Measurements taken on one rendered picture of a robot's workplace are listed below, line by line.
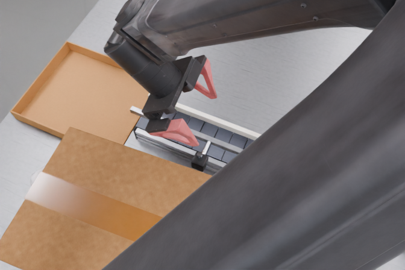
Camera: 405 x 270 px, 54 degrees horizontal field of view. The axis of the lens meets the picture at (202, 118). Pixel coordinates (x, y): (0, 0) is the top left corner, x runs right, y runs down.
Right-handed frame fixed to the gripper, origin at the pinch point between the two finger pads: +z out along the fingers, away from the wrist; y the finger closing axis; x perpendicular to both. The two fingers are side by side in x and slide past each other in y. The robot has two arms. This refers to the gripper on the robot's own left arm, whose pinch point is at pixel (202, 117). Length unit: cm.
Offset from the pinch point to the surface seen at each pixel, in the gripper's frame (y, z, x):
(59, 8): 112, 9, 172
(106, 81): 22, 4, 49
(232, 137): 13.8, 24.7, 15.8
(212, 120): 14.9, 18.4, 18.0
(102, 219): -19.5, -2.0, 11.5
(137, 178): -11.5, -0.4, 9.4
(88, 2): 122, 17, 161
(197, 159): 1.4, 14.5, 13.8
